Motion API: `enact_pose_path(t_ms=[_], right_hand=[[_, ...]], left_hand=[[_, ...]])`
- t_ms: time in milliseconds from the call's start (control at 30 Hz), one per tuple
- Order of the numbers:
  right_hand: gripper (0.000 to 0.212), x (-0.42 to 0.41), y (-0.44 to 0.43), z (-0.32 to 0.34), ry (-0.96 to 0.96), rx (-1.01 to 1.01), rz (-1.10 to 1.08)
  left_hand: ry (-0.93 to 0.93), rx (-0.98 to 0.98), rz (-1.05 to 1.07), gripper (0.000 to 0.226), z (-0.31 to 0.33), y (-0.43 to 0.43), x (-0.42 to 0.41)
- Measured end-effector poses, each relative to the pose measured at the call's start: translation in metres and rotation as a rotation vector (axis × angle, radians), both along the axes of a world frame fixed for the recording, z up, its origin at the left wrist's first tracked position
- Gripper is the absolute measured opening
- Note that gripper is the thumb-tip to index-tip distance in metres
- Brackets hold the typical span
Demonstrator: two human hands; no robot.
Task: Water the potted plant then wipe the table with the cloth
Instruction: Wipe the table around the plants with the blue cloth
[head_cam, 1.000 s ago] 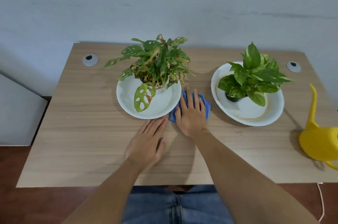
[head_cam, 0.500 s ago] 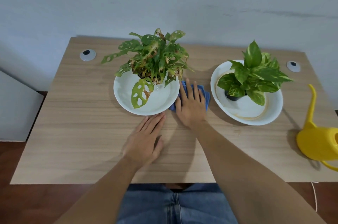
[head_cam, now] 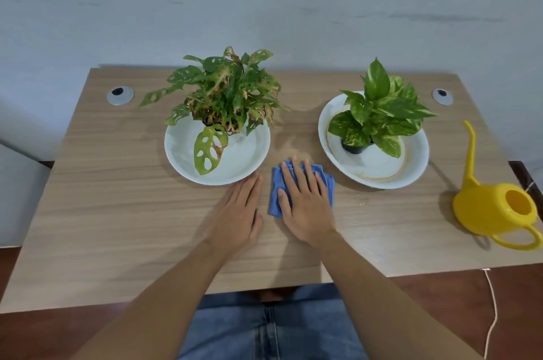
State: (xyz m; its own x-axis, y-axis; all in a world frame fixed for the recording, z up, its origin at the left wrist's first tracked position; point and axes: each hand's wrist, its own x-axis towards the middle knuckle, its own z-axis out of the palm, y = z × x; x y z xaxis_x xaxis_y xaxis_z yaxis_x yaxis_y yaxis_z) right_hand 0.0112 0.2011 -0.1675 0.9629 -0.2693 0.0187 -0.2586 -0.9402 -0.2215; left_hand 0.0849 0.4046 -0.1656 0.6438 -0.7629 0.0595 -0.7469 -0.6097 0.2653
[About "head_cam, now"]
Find yellow plastic watering can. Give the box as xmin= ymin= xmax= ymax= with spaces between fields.
xmin=451 ymin=120 xmax=543 ymax=251

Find person's right hand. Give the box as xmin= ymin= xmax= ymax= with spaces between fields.
xmin=277 ymin=156 xmax=338 ymax=248

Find white power cable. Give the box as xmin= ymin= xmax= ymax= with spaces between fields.
xmin=481 ymin=180 xmax=536 ymax=360

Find person's left hand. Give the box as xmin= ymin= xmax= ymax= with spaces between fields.
xmin=203 ymin=173 xmax=265 ymax=256

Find blue denim jeans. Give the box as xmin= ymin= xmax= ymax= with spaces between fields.
xmin=176 ymin=283 xmax=370 ymax=360

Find wooden table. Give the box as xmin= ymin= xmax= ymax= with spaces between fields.
xmin=0 ymin=68 xmax=543 ymax=315

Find white cabinet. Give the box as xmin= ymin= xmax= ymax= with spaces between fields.
xmin=0 ymin=143 xmax=51 ymax=248

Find pothos plant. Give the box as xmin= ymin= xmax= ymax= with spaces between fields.
xmin=327 ymin=57 xmax=438 ymax=159

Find person's right forearm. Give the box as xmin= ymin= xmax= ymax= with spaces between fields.
xmin=318 ymin=232 xmax=484 ymax=360

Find person's left forearm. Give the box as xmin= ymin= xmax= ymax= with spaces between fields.
xmin=70 ymin=241 xmax=232 ymax=360

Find white plate with brown ring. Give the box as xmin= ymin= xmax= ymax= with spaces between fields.
xmin=318 ymin=91 xmax=430 ymax=190

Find monstera plant with holed leaves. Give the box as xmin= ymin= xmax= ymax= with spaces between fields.
xmin=139 ymin=46 xmax=291 ymax=176

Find blue microfibre cloth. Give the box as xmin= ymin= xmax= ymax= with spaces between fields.
xmin=268 ymin=159 xmax=336 ymax=220

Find grey cable grommet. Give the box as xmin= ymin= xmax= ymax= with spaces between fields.
xmin=432 ymin=88 xmax=454 ymax=107
xmin=106 ymin=86 xmax=135 ymax=107

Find plain white plate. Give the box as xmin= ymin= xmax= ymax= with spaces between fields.
xmin=164 ymin=117 xmax=272 ymax=186

